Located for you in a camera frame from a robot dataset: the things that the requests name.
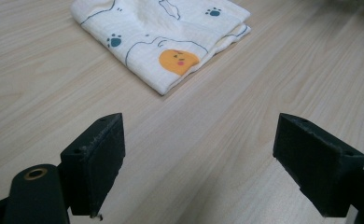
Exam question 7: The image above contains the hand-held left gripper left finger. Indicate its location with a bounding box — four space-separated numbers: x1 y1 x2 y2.
60 112 126 218

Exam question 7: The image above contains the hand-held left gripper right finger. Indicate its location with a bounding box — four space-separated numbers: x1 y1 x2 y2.
272 112 364 218

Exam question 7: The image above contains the white printed cloth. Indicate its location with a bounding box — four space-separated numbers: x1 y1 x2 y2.
70 0 252 96

